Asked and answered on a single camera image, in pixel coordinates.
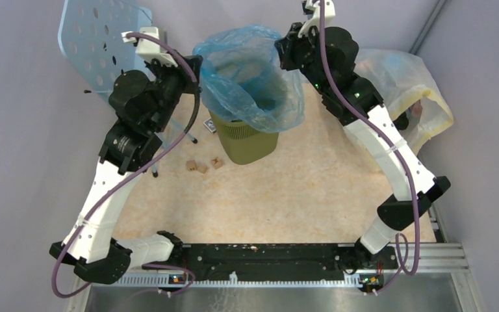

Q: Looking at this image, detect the ridged wooden block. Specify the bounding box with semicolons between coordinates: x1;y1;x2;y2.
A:
186;160;198;172

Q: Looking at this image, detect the large translucent yellow bag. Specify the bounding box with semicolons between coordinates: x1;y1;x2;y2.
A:
355;49;454;154

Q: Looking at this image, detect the light blue perforated stand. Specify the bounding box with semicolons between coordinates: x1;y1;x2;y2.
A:
57;0;199;178

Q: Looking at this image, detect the plain wooden block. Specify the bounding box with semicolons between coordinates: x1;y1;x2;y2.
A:
197;163;209;174

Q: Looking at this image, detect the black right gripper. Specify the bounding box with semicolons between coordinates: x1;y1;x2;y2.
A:
274;21;330;96

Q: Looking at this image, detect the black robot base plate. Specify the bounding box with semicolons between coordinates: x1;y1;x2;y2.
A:
164;243;399;282

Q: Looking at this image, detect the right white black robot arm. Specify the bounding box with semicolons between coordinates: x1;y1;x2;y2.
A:
274;22;451;269

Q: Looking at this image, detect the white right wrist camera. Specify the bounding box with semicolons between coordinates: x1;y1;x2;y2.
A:
298;0;336;38

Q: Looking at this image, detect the blue plastic trash bag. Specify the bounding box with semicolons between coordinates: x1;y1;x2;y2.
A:
192;24;305;133

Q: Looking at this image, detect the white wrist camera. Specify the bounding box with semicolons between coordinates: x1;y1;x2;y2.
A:
298;0;336;38
121;31;178;67

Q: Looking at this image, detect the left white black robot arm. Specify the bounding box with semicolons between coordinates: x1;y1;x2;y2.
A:
49;56;202;284

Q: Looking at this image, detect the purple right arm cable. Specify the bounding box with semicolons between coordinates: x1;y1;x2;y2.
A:
314;0;422;296

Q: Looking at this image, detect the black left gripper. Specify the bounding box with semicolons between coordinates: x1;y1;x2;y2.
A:
146;48;204;133

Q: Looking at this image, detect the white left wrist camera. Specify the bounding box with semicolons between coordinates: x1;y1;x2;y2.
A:
121;31;178;67

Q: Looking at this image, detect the small dark card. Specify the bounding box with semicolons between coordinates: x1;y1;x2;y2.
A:
203;118;216;133

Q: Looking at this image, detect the green ribbed trash bin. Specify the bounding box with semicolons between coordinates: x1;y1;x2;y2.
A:
209;111;279;165

